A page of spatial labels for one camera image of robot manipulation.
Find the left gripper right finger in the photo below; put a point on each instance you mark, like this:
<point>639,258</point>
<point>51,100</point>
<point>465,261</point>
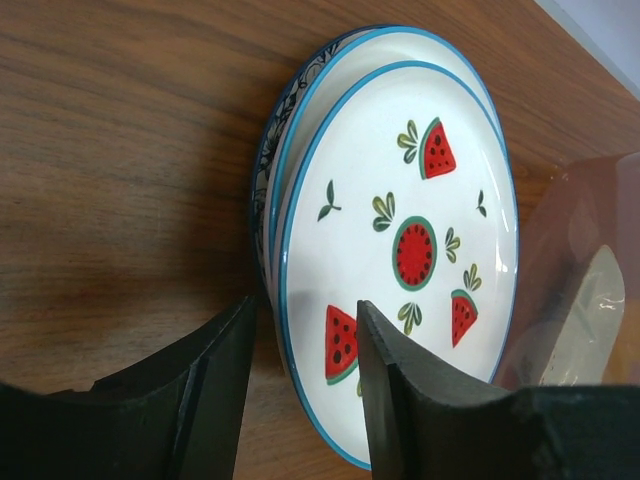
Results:
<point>426,419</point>

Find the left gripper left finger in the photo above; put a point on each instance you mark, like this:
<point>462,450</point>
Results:
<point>173,415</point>

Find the watermelon plate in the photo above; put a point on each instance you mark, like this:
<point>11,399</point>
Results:
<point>351,63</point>
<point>404,197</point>

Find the pink translucent plastic bin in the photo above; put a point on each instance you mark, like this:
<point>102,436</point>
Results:
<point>590,204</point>

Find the blue floral plate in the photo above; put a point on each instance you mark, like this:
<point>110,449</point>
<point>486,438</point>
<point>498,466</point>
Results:
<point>272,133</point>

